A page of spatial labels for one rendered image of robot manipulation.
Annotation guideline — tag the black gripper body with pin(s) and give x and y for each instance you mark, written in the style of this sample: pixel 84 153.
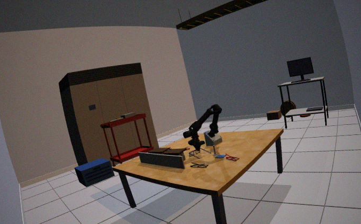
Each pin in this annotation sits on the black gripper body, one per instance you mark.
pixel 199 143

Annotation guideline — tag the grey flat panel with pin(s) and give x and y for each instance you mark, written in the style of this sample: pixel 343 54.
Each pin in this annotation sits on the grey flat panel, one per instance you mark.
pixel 162 160

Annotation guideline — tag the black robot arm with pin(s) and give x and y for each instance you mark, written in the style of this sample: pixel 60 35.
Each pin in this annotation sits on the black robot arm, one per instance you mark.
pixel 198 124

